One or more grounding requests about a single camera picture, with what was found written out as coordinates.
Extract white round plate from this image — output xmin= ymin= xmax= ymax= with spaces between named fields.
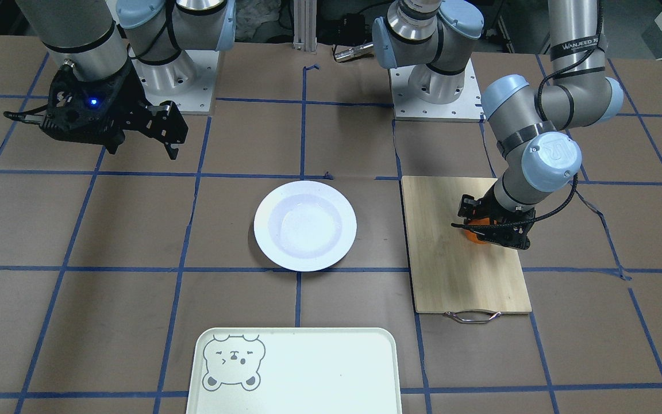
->
xmin=254 ymin=181 xmax=357 ymax=272

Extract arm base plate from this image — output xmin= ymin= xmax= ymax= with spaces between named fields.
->
xmin=132 ymin=50 xmax=221 ymax=115
xmin=388 ymin=60 xmax=485 ymax=122

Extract cream bear tray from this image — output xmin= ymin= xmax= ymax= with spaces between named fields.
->
xmin=186 ymin=327 xmax=403 ymax=413

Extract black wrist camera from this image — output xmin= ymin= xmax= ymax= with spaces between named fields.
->
xmin=457 ymin=194 xmax=485 ymax=224

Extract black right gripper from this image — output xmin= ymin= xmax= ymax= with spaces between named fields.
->
xmin=39 ymin=62 xmax=188 ymax=160

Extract silver cylindrical connector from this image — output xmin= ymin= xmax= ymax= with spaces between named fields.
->
xmin=333 ymin=42 xmax=375 ymax=63

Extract bamboo cutting board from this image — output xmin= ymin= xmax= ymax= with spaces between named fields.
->
xmin=401 ymin=176 xmax=532 ymax=315

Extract orange fruit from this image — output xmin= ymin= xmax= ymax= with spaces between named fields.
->
xmin=462 ymin=216 xmax=495 ymax=246

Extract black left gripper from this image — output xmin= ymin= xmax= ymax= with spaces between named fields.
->
xmin=478 ymin=192 xmax=536 ymax=251

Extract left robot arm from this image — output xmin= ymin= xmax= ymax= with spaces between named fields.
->
xmin=371 ymin=1 xmax=623 ymax=250

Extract aluminium frame post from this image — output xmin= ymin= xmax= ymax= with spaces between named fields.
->
xmin=292 ymin=0 xmax=318 ymax=54

